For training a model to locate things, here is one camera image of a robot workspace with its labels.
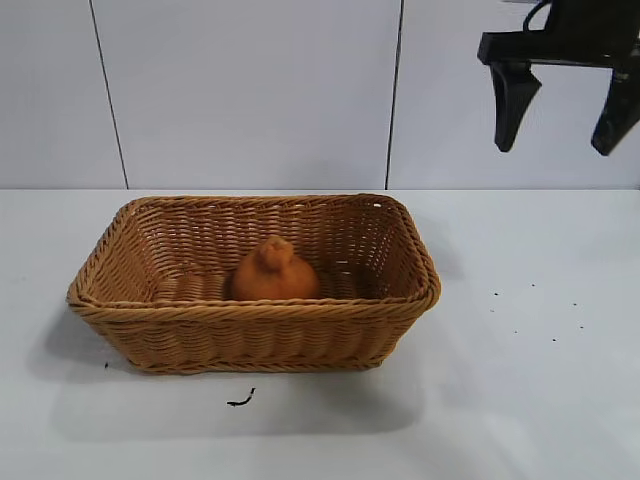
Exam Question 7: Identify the knobbed orange fruit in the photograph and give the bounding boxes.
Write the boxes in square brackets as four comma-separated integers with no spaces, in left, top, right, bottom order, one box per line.
[229,234,321,303]

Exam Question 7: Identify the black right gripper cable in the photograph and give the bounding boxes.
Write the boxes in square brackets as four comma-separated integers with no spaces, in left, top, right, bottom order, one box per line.
[521,0,551,33]

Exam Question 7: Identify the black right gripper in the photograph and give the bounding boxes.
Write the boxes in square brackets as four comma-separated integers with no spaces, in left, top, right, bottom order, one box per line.
[477,0,640,157]

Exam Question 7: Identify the brown woven wicker basket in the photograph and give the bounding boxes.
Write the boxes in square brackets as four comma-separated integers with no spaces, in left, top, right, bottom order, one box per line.
[66,193,443,376]

